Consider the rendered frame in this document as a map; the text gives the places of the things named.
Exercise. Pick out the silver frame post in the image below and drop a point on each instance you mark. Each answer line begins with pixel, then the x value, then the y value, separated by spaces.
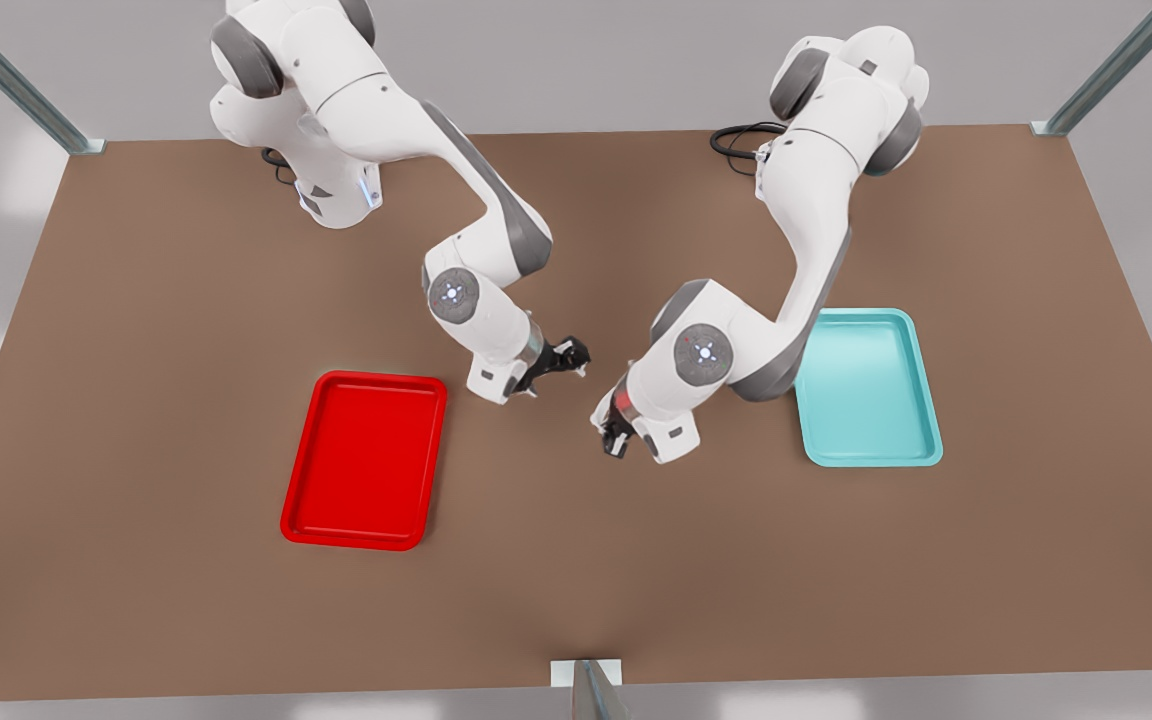
pixel 588 692
pixel 1111 70
pixel 6 75

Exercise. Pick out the red plastic tray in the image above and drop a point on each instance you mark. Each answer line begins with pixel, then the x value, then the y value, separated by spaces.
pixel 364 462

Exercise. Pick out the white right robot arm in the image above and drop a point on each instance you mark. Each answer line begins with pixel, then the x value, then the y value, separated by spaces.
pixel 366 100

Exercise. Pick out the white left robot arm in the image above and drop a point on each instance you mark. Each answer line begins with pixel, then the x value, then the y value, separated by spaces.
pixel 816 200

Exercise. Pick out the teal plastic tray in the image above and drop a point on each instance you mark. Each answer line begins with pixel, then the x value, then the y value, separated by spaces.
pixel 868 390

